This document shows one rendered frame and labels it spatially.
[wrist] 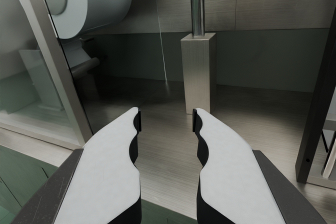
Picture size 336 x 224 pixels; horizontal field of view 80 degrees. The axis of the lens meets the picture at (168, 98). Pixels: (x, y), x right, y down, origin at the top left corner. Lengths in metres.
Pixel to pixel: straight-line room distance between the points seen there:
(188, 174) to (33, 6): 0.50
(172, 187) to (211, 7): 0.66
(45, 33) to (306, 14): 0.77
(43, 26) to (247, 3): 0.65
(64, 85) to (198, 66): 0.38
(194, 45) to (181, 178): 0.38
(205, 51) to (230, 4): 0.28
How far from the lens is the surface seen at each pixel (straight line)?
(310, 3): 0.85
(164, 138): 0.64
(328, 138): 0.68
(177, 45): 0.95
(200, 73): 0.65
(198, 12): 0.64
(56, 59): 0.54
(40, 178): 0.97
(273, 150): 0.62
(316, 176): 0.56
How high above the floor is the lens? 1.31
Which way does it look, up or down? 28 degrees down
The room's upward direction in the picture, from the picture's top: 7 degrees counter-clockwise
